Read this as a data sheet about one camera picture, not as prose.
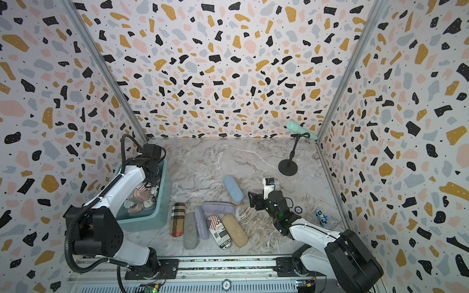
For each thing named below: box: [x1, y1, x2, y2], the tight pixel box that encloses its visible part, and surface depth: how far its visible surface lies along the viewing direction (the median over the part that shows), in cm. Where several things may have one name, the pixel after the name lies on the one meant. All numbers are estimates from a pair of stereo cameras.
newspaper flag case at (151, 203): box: [145, 186, 159, 209], surface depth 86 cm
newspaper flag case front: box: [205, 214, 233, 251], surface depth 83 cm
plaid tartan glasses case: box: [169, 202, 186, 238], surface depth 85 cm
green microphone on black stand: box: [278, 120, 319, 177], surface depth 108 cm
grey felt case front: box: [183, 212, 199, 251], surface depth 82 cm
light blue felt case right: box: [222, 175, 244, 204], surface depth 94 cm
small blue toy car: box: [315, 209, 329, 227], surface depth 89 cm
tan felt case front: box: [221, 213, 249, 248], surface depth 83 cm
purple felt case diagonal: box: [194, 206, 210, 240], surface depth 83 cm
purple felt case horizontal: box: [200, 202, 236, 216], surface depth 87 cm
